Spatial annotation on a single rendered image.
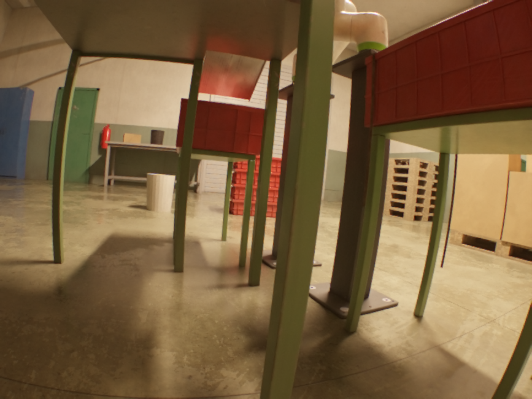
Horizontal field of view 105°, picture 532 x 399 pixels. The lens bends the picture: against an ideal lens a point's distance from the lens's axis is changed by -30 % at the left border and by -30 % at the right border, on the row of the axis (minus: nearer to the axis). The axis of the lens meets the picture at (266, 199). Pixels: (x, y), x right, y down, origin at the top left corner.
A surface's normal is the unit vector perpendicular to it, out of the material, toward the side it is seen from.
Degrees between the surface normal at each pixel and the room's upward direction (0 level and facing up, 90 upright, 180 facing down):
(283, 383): 90
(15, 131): 90
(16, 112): 90
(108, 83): 90
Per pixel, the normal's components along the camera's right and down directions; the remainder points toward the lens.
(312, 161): 0.31, 0.11
